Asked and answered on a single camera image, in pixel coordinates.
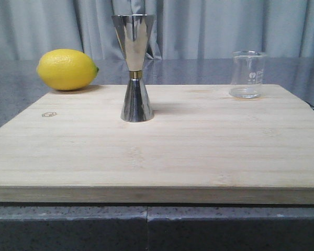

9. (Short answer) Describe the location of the clear glass beaker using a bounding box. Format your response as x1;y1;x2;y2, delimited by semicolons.
229;51;266;99

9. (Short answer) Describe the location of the grey curtain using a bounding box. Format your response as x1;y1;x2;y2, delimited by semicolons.
0;1;314;60

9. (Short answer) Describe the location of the bamboo cutting board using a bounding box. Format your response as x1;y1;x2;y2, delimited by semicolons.
0;84;314;204

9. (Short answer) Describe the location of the steel double jigger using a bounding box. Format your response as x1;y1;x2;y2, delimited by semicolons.
112;14;154;122

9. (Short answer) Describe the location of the yellow lemon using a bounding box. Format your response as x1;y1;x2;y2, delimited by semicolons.
37;49;99;91

